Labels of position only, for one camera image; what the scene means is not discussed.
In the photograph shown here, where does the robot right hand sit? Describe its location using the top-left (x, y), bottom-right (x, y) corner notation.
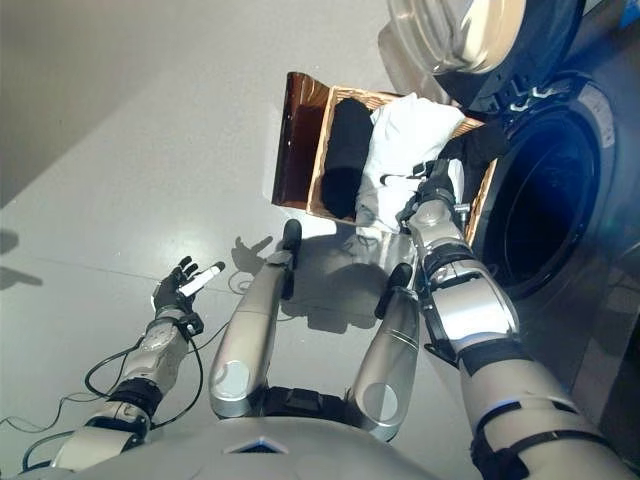
top-left (379, 157), bottom-right (469, 206)

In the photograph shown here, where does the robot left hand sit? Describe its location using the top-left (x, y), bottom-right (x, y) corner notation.
top-left (152, 255), bottom-right (226, 314)

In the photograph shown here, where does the white garment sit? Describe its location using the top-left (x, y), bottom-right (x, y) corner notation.
top-left (353, 92), bottom-right (466, 251)

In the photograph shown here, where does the grey front-load washing machine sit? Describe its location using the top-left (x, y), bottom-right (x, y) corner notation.
top-left (464, 0), bottom-right (640, 441)

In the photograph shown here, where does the crumpled black garment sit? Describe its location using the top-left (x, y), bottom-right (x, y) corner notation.
top-left (437, 122), bottom-right (509, 174)

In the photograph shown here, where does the wicker laundry basket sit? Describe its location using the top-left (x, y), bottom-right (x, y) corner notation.
top-left (305, 84), bottom-right (500, 246)

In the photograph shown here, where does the rolled black garment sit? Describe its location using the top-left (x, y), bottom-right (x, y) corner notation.
top-left (319, 97), bottom-right (375, 221)

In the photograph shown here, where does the round glass washer door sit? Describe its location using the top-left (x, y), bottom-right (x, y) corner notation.
top-left (377, 0), bottom-right (589, 114)

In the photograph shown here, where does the robot right leg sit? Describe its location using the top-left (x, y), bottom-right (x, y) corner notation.
top-left (349, 263), bottom-right (420, 444)

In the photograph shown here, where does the grey robot torso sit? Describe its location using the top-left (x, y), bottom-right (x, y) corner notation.
top-left (24, 385), bottom-right (501, 480)

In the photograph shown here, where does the blue energy label sticker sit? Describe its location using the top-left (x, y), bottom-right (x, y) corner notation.
top-left (615, 0), bottom-right (640, 27)

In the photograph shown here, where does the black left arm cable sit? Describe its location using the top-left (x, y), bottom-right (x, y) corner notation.
top-left (0, 329), bottom-right (205, 474)

